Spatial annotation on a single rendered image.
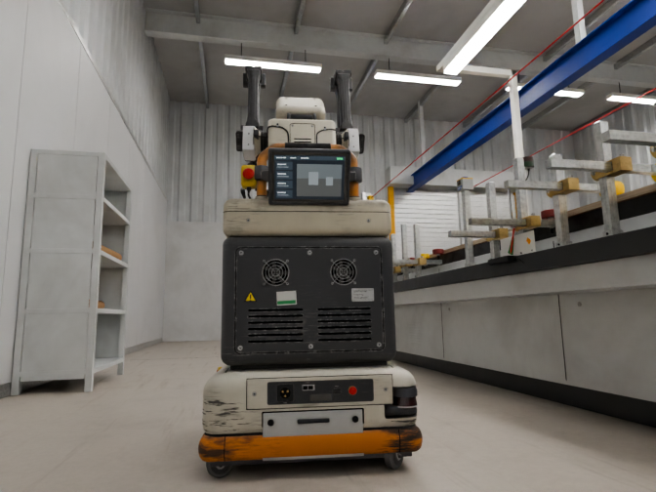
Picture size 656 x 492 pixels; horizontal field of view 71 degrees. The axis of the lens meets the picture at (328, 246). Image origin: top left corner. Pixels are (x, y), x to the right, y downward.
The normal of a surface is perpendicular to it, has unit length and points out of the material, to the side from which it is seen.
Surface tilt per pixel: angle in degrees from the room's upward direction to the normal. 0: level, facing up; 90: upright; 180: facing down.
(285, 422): 90
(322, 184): 115
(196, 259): 90
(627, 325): 90
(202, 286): 90
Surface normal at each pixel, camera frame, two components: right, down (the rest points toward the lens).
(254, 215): 0.11, -0.15
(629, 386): -0.98, -0.01
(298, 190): 0.11, 0.28
